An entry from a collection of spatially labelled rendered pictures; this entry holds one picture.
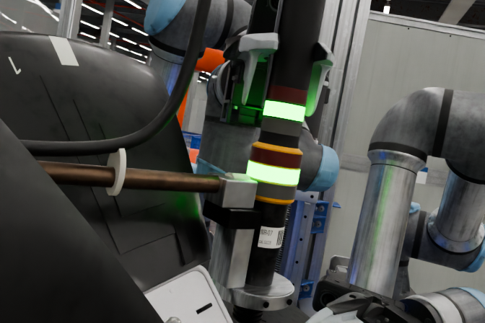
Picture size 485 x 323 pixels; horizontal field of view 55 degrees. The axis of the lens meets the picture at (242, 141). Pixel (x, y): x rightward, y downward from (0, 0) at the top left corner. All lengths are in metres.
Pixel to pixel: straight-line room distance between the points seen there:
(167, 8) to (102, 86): 0.49
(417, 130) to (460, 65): 1.63
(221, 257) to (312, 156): 0.35
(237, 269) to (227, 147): 0.28
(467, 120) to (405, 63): 1.54
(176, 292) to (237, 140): 0.31
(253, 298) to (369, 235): 0.41
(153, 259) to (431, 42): 2.12
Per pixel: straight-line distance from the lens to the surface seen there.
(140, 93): 0.44
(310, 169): 0.69
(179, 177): 0.33
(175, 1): 0.90
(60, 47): 0.43
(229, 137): 0.62
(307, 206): 1.20
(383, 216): 0.77
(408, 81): 2.31
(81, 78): 0.41
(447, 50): 2.39
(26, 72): 0.40
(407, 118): 0.79
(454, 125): 0.79
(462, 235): 1.08
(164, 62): 0.95
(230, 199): 0.35
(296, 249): 1.23
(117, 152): 0.32
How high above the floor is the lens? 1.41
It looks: 3 degrees down
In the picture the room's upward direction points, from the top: 10 degrees clockwise
